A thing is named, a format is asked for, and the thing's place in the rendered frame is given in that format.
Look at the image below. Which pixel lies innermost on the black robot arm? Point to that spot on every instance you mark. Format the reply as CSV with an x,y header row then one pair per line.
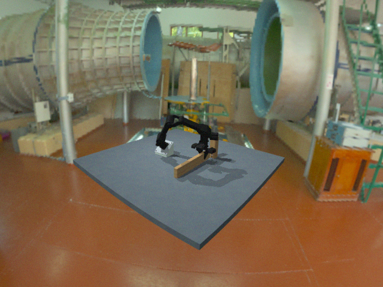
x,y
203,129

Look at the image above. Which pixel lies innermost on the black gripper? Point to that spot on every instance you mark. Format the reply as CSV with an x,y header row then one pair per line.
x,y
207,150

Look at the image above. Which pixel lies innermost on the wooden board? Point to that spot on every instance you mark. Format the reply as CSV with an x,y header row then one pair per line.
x,y
190,164

